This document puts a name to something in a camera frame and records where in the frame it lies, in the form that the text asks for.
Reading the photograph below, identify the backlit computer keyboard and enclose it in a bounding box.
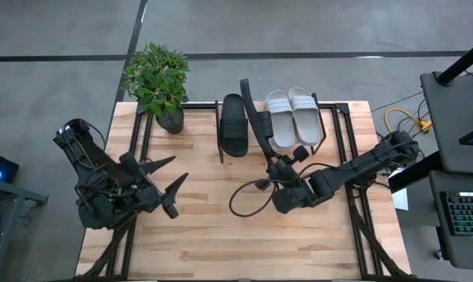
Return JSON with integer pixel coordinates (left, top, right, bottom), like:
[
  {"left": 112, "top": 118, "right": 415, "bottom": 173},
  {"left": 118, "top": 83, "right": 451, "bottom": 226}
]
[{"left": 439, "top": 190, "right": 473, "bottom": 237}]

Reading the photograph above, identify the black aluminium rig frame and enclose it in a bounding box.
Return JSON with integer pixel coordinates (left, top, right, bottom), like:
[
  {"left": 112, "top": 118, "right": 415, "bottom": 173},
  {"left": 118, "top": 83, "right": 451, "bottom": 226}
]
[{"left": 74, "top": 100, "right": 417, "bottom": 282}]

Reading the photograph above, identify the wooden shelf with black frame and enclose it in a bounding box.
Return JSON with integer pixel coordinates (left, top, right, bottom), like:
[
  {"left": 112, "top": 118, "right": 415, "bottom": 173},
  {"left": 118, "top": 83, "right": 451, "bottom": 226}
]
[{"left": 215, "top": 92, "right": 327, "bottom": 164}]

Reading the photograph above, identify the black left wrist camera cable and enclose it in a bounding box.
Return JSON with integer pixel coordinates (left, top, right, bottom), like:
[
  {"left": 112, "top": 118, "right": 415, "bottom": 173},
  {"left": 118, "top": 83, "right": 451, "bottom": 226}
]
[{"left": 58, "top": 118, "right": 107, "bottom": 157}]

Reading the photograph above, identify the white paper sheet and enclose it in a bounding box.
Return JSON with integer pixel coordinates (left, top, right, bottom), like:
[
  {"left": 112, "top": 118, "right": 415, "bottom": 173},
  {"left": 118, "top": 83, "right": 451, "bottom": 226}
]
[{"left": 391, "top": 168, "right": 410, "bottom": 212}]

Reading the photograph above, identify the grey metal stand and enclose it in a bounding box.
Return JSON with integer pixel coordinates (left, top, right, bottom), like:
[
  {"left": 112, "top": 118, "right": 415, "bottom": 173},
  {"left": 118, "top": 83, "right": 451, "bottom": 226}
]
[{"left": 0, "top": 175, "right": 49, "bottom": 282}]

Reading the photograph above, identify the green potted plant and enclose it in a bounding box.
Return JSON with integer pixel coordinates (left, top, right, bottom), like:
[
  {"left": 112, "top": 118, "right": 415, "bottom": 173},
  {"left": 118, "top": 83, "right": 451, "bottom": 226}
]
[{"left": 121, "top": 42, "right": 191, "bottom": 136}]

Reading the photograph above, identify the grey rubber slide sandal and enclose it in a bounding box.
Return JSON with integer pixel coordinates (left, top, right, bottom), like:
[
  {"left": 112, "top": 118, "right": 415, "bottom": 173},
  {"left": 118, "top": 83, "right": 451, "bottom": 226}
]
[
  {"left": 263, "top": 89, "right": 297, "bottom": 150},
  {"left": 287, "top": 86, "right": 323, "bottom": 146}
]

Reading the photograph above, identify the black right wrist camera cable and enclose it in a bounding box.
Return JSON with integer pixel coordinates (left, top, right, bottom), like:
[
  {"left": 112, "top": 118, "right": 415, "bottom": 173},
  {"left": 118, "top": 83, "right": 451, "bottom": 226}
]
[{"left": 229, "top": 179, "right": 279, "bottom": 218}]

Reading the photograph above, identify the dark grey monitor desk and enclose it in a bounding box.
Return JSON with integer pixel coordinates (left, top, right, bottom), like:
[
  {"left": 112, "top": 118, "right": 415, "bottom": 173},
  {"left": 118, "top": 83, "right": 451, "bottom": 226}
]
[{"left": 419, "top": 71, "right": 473, "bottom": 175}]

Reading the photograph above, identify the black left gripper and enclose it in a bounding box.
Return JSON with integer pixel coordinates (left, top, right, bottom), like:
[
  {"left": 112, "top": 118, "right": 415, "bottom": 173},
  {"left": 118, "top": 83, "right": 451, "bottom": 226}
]
[{"left": 120, "top": 152, "right": 190, "bottom": 219}]

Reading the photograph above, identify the dark grey keyboard desk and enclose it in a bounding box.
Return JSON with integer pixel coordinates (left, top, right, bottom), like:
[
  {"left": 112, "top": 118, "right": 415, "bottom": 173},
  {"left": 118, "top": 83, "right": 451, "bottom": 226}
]
[{"left": 428, "top": 170, "right": 473, "bottom": 272}]

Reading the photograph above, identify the black monitor stand pole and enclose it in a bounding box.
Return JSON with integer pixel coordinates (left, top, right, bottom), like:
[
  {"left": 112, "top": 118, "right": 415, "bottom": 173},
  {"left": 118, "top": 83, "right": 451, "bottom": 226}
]
[{"left": 435, "top": 37, "right": 473, "bottom": 86}]

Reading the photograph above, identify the black support beam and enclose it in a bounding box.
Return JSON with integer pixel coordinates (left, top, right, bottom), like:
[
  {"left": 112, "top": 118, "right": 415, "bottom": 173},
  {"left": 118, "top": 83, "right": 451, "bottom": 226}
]
[{"left": 388, "top": 150, "right": 443, "bottom": 193}]

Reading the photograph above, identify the black device with blue light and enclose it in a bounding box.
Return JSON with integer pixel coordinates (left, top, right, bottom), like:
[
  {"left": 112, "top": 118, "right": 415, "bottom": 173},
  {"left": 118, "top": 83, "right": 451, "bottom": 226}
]
[{"left": 0, "top": 150, "right": 21, "bottom": 184}]

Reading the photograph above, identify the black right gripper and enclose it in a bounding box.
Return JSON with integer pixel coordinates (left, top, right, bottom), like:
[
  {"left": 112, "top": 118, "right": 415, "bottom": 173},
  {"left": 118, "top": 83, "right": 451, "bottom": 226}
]
[{"left": 255, "top": 145, "right": 310, "bottom": 192}]

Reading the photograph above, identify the black rubber slide sandal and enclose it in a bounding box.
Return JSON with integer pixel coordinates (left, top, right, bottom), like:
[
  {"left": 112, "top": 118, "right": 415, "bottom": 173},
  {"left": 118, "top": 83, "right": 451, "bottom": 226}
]
[
  {"left": 219, "top": 92, "right": 250, "bottom": 158},
  {"left": 239, "top": 78, "right": 279, "bottom": 160}
]

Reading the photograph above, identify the yellow cable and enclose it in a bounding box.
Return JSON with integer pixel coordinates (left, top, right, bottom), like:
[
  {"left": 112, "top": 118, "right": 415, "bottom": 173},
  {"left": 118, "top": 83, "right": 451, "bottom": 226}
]
[{"left": 384, "top": 107, "right": 433, "bottom": 144}]

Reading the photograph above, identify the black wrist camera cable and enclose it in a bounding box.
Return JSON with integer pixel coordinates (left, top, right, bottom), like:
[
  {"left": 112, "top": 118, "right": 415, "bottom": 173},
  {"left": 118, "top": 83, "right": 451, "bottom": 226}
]
[
  {"left": 58, "top": 118, "right": 107, "bottom": 157},
  {"left": 229, "top": 179, "right": 279, "bottom": 218}
]

